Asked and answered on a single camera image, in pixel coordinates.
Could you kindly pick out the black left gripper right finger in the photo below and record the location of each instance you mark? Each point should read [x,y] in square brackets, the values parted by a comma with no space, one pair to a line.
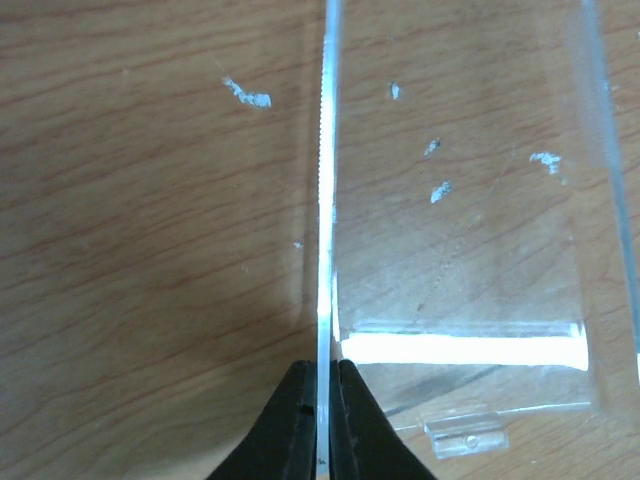
[363,444]

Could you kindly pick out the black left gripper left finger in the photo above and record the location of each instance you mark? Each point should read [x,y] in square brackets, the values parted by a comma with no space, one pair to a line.
[282,442]

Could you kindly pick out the clear plastic metronome cover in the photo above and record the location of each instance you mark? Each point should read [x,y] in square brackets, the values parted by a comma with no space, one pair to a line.
[484,246]

